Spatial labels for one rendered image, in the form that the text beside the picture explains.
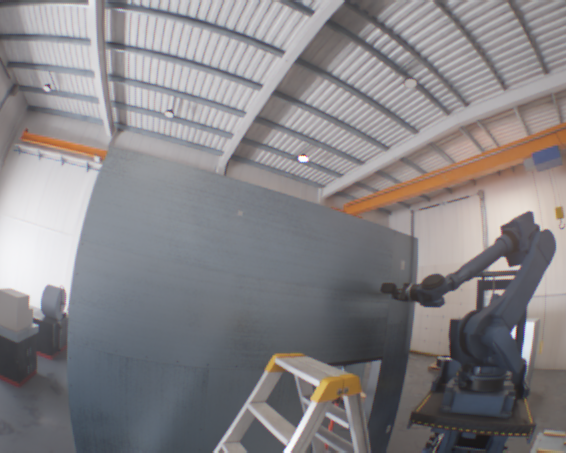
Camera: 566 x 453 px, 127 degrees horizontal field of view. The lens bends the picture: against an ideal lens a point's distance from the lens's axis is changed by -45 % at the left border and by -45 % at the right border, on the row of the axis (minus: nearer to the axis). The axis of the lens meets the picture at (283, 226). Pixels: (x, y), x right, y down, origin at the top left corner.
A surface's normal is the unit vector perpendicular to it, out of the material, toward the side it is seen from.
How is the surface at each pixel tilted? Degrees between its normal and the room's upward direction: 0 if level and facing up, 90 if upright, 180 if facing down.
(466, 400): 90
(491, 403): 90
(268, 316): 90
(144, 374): 90
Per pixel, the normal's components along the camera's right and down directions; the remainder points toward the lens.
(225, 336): 0.44, -0.17
